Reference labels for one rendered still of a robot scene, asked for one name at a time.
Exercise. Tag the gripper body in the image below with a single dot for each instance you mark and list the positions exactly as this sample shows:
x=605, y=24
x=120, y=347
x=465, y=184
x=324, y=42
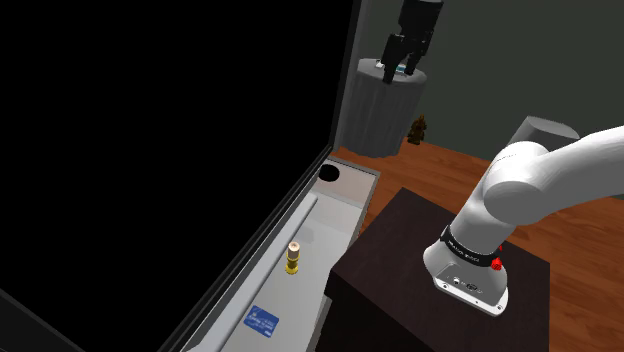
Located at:
x=418, y=22

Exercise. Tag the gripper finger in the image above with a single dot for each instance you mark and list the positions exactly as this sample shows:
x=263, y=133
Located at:
x=413, y=62
x=391, y=56

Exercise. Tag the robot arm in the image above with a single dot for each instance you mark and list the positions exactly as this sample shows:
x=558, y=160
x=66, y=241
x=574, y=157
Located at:
x=526, y=190

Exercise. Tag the round table with grey cloth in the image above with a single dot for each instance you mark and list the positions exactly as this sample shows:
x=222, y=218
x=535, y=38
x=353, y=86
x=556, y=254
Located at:
x=378, y=114

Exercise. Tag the brown figure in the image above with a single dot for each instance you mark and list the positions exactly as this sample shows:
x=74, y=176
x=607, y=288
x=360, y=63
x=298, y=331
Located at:
x=418, y=129

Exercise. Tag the black round disc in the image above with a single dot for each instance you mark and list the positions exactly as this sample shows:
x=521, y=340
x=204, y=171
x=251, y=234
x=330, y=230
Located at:
x=329, y=172

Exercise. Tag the grey low cabinet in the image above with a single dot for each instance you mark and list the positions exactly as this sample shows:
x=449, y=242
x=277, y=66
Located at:
x=336, y=214

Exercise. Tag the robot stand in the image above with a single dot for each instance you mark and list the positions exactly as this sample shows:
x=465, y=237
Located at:
x=390, y=273

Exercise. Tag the yellow bottle with beige cap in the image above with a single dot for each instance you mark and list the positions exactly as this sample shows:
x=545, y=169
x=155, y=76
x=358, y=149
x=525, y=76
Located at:
x=293, y=258

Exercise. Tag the large black framed window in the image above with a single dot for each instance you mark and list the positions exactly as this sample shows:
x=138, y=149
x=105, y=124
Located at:
x=146, y=146

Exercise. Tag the blue card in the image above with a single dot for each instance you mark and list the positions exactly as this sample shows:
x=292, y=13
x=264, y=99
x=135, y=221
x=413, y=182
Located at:
x=262, y=321

